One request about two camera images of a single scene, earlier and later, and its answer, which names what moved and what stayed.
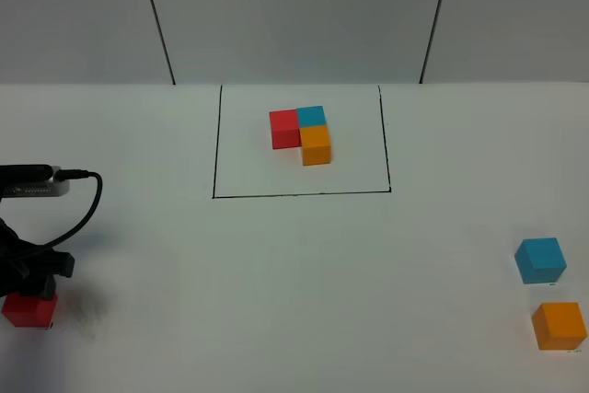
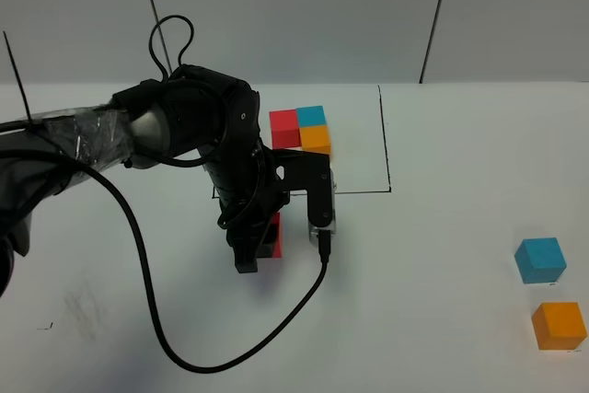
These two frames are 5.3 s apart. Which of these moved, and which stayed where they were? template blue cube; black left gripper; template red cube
Moved: black left gripper
Stayed: template red cube; template blue cube
